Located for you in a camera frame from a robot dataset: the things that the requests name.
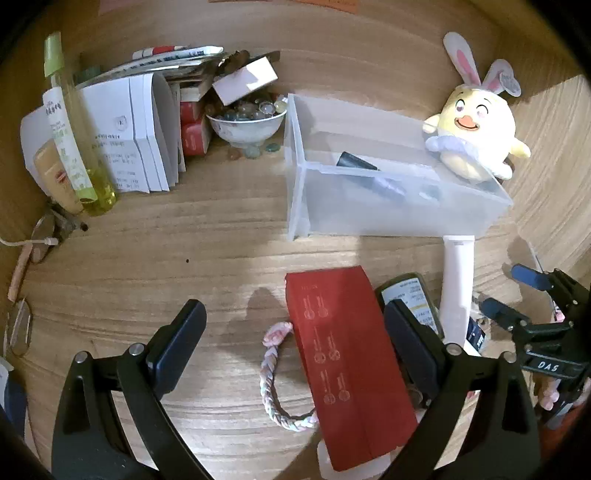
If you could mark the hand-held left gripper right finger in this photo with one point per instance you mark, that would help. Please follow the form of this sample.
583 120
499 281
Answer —
411 346

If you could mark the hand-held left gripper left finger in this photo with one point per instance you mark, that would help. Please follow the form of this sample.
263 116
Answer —
178 350

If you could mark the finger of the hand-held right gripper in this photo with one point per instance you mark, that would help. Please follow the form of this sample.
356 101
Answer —
495 309
531 276

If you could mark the white cosmetic tube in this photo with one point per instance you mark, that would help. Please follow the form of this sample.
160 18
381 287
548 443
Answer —
457 286

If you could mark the dark bottle white label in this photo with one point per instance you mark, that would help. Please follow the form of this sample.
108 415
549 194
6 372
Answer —
411 290

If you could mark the red cardboard box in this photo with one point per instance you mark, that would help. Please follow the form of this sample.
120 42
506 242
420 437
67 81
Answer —
346 360

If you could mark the clear plastic bin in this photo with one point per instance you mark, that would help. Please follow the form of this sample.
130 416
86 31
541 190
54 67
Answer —
369 207

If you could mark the small dark packet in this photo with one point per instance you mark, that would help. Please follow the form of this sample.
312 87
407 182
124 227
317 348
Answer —
475 337

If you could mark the pink crinkled item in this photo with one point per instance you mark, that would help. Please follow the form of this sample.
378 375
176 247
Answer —
548 399

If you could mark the yellow plush chick toy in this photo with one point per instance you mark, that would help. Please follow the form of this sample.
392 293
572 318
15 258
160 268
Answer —
475 138

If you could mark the small brown object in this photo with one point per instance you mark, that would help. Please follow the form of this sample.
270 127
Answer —
67 221

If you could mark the dark blue cloth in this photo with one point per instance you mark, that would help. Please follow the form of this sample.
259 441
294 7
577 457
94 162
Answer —
14 401

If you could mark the black cylindrical object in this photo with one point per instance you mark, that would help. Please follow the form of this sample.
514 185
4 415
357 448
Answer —
355 161

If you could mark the small red box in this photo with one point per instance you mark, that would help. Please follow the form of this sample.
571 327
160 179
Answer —
195 138

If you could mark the beige cosmetic tube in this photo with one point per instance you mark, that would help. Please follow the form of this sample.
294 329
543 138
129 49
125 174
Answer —
51 175

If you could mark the stack of white booklets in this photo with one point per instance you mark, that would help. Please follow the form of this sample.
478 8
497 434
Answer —
120 138

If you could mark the yellow-green spray bottle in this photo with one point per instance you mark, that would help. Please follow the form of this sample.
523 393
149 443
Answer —
69 152

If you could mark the white ceramic bowl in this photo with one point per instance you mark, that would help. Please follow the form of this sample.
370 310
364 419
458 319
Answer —
244 131

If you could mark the pile of glass marbles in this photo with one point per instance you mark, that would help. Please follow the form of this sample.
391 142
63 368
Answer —
249 110

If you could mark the white paper sheet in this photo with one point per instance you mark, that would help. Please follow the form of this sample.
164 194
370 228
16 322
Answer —
32 134

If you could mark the white cardboard box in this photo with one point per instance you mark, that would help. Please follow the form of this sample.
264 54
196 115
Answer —
244 81

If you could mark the stack of printed magazines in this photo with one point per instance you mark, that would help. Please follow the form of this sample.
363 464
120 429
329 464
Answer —
161 62

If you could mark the brown lumpy object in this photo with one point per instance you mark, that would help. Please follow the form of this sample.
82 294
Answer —
235 61

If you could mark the orange sticky note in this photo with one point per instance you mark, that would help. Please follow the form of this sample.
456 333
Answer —
341 5

